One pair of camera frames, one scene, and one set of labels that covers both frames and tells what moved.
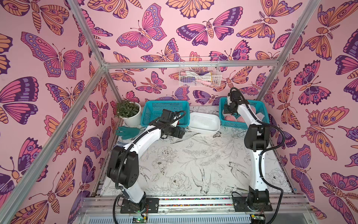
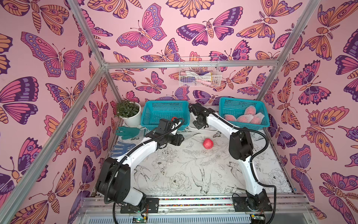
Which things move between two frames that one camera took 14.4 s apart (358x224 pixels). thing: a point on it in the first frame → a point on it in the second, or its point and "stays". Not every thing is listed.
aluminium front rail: x=287 y=209 stays
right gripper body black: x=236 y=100 → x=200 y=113
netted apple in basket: x=240 y=119 stays
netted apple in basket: x=253 y=108 stays
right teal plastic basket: x=259 y=108 stays
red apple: x=230 y=117 → x=208 y=143
